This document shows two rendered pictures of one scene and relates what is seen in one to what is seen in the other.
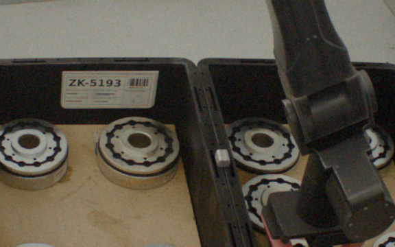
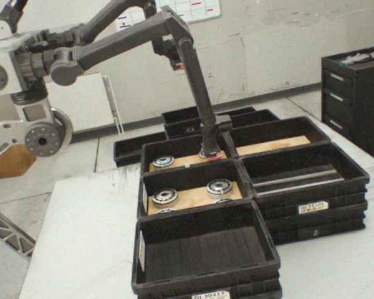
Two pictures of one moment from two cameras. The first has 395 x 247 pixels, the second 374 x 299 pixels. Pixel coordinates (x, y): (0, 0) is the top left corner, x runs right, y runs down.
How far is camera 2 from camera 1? 128 cm
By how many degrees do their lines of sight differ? 62
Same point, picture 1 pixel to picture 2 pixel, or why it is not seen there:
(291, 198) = (207, 149)
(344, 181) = (225, 120)
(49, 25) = (48, 265)
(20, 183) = not seen: hidden behind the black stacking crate
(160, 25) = (61, 232)
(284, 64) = (209, 108)
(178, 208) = (186, 192)
